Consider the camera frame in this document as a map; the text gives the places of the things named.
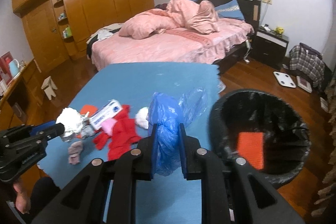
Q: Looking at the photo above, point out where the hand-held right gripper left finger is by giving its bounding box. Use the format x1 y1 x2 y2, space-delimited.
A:
31 124 159 224

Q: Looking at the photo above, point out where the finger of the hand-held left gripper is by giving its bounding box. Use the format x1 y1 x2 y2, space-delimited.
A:
30 121 57 137
31 122 67 145

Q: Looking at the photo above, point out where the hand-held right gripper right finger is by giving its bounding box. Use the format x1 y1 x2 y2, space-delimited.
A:
180 124 307 224

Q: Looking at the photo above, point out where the aluminium foil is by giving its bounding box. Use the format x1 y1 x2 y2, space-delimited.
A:
60 114 96 143

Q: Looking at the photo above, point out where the white tissue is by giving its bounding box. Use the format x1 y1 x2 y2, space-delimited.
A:
56 107 84 133

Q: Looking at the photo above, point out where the white paper bundle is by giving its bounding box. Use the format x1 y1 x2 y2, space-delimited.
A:
135 107 151 130

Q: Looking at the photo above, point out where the red cloth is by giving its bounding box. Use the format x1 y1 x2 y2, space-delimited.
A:
93 105 142 161

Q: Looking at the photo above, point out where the white and blue cardboard box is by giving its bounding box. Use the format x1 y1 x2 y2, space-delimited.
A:
89 99 123 130

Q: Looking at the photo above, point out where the black bin with liner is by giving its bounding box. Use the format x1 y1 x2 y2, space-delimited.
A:
207 88 311 186

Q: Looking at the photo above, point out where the person's left hand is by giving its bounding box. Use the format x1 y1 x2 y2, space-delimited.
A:
14 179 31 214

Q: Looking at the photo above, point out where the grey pink sock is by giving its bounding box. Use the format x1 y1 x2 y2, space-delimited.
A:
68 141 84 165

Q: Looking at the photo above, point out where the orange sponge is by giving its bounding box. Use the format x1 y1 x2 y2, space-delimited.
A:
236 132 265 171
79 105 98 116

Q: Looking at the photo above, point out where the person's leg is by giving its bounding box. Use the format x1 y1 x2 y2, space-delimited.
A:
30 177 62 216

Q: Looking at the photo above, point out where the wooden sideboard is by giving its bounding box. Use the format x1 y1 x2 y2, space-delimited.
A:
0 59 45 133

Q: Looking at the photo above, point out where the translucent light blue plastic bag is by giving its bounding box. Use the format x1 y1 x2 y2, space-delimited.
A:
178 87 208 126

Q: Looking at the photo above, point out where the pink cloth piece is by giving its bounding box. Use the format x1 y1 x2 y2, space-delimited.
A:
102 118 117 135

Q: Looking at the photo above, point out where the light blue kettle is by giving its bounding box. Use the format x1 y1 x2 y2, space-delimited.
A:
9 59 22 77

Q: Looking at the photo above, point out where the red box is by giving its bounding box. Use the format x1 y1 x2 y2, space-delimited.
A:
0 51 13 85

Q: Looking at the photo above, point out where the blue table mat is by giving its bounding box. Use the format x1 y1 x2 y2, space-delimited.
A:
37 63 221 224

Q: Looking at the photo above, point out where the bed with pink sheet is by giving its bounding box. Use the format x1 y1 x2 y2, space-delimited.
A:
87 0 263 75

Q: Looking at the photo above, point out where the pile of clothes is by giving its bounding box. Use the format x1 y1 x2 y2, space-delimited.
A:
88 23 126 43

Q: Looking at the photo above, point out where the white bathroom scale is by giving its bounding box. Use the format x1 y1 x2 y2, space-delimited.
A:
273 71 297 87

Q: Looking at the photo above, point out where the pink duvet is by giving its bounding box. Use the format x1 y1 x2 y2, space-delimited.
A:
119 0 219 39

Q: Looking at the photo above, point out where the dark nightstand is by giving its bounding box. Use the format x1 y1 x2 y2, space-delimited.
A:
253 27 290 70

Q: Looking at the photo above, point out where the white framed picture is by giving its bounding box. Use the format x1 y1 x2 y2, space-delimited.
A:
296 76 313 93

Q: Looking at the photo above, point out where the patterned curtain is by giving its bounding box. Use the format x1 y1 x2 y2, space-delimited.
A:
311 77 336 216

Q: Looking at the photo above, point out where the blue patterned pillow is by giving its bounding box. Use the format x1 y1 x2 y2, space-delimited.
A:
213 0 245 21

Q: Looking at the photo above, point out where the plaid bag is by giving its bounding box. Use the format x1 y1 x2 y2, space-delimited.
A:
289 43 327 89

